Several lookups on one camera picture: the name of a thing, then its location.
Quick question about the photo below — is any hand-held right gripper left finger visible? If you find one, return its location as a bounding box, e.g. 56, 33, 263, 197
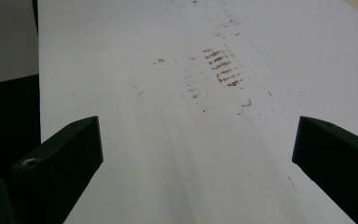
10, 116, 104, 224

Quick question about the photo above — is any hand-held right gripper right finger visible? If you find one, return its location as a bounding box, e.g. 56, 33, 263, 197
291, 116, 358, 224

